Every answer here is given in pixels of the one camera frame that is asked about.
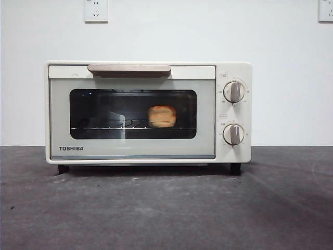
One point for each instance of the white wall socket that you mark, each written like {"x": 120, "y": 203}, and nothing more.
{"x": 326, "y": 11}
{"x": 96, "y": 11}

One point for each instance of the cream Toshiba toaster oven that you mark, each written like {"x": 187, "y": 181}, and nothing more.
{"x": 234, "y": 70}

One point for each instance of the golden bread loaf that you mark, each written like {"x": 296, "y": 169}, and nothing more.
{"x": 162, "y": 116}

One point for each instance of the beige oven knob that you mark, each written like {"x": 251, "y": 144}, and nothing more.
{"x": 233, "y": 134}
{"x": 234, "y": 91}

